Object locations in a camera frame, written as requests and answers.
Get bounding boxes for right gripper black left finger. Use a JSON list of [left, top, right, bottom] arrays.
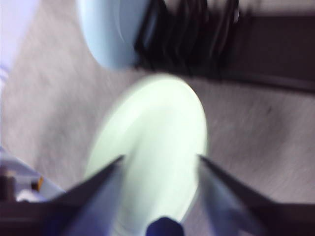
[[0, 155, 125, 236]]

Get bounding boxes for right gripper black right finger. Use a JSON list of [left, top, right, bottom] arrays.
[[198, 154, 315, 236]]

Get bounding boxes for green round plate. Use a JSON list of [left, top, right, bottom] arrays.
[[83, 73, 209, 236]]

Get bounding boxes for blue round plate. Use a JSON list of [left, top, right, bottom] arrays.
[[78, 0, 148, 72]]

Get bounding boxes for black plastic plate rack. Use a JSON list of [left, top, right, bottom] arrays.
[[134, 0, 315, 93]]

